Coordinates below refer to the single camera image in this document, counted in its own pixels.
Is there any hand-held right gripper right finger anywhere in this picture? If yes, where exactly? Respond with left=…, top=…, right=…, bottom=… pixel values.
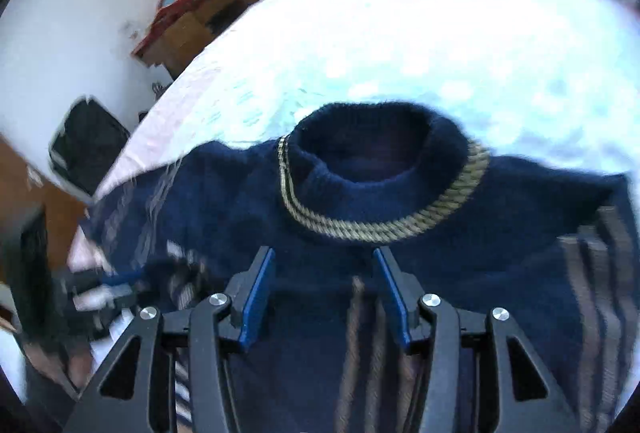
left=372, top=245, right=583, bottom=433

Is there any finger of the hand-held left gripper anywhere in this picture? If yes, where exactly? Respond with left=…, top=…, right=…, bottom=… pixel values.
left=62, top=269, right=147, bottom=314

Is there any blue white printed bedsheet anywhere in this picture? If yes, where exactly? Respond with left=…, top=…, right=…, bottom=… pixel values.
left=65, top=0, right=640, bottom=364

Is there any brown wooden door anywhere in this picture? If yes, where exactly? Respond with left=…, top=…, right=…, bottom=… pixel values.
left=0, top=138, right=92, bottom=289

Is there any stack of cardboard boxes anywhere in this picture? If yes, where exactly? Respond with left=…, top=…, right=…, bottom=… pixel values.
left=132, top=0, right=268, bottom=81

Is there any navy knit sweater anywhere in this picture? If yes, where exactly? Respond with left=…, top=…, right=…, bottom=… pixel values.
left=80, top=102, right=640, bottom=433

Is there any black bag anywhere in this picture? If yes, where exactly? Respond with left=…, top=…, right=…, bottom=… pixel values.
left=49, top=97, right=132, bottom=204

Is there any person's left forearm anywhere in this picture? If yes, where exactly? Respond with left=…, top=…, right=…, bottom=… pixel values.
left=20, top=338, right=96, bottom=401

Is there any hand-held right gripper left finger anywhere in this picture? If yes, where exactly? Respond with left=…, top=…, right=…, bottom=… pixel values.
left=62, top=245, right=277, bottom=433

